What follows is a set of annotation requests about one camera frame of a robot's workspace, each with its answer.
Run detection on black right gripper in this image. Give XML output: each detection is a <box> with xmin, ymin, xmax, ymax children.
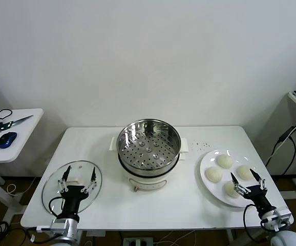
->
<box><xmin>230</xmin><ymin>168</ymin><xmax>277</xmax><ymax>218</ymax></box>

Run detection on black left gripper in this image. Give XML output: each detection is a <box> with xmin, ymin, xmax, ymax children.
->
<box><xmin>57</xmin><ymin>165</ymin><xmax>98</xmax><ymax>219</ymax></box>

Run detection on white steamed baozi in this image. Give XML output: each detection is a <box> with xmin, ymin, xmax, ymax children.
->
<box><xmin>237</xmin><ymin>165</ymin><xmax>255</xmax><ymax>180</ymax></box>
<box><xmin>205</xmin><ymin>166</ymin><xmax>223</xmax><ymax>183</ymax></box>
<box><xmin>216</xmin><ymin>154</ymin><xmax>235</xmax><ymax>170</ymax></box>
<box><xmin>223</xmin><ymin>180</ymin><xmax>241</xmax><ymax>198</ymax></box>

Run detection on round glass pot lid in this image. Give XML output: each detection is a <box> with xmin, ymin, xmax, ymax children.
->
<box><xmin>41</xmin><ymin>160</ymin><xmax>103</xmax><ymax>214</ymax></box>

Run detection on stainless steel steamer basket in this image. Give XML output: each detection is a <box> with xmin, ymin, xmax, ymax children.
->
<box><xmin>109</xmin><ymin>118</ymin><xmax>189</xmax><ymax>177</ymax></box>

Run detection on large white plate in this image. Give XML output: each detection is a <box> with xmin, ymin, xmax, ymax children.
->
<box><xmin>199</xmin><ymin>149</ymin><xmax>264</xmax><ymax>208</ymax></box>

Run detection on white main table underframe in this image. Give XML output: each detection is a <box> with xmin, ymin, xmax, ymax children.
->
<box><xmin>72</xmin><ymin>228</ymin><xmax>269</xmax><ymax>246</ymax></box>

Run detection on white electric cooking pot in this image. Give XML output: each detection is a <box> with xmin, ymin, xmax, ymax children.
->
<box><xmin>117</xmin><ymin>151</ymin><xmax>187</xmax><ymax>192</ymax></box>

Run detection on white side table with mouse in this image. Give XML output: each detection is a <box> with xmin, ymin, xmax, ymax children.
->
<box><xmin>0</xmin><ymin>108</ymin><xmax>44</xmax><ymax>223</ymax></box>

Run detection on blue computer mouse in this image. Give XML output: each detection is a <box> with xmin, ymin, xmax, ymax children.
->
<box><xmin>0</xmin><ymin>132</ymin><xmax>18</xmax><ymax>149</ymax></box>

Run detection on white box with window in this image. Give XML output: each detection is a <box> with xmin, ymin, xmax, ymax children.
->
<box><xmin>122</xmin><ymin>237</ymin><xmax>154</xmax><ymax>246</ymax></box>

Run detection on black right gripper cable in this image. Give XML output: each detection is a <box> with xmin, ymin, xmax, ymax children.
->
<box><xmin>243</xmin><ymin>203</ymin><xmax>273</xmax><ymax>243</ymax></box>

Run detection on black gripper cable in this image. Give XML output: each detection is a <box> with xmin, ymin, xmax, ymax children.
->
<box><xmin>48</xmin><ymin>197</ymin><xmax>64</xmax><ymax>218</ymax></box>
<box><xmin>243</xmin><ymin>203</ymin><xmax>273</xmax><ymax>243</ymax></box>

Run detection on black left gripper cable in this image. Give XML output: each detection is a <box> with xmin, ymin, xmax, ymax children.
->
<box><xmin>48</xmin><ymin>197</ymin><xmax>64</xmax><ymax>218</ymax></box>

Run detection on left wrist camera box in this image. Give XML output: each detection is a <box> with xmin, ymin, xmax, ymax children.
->
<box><xmin>50</xmin><ymin>217</ymin><xmax>71</xmax><ymax>236</ymax></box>

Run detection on white floor cable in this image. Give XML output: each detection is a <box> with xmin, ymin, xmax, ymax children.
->
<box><xmin>6</xmin><ymin>176</ymin><xmax>37</xmax><ymax>197</ymax></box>

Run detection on black handled scissors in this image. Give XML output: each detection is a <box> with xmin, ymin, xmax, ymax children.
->
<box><xmin>0</xmin><ymin>109</ymin><xmax>34</xmax><ymax>133</ymax></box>

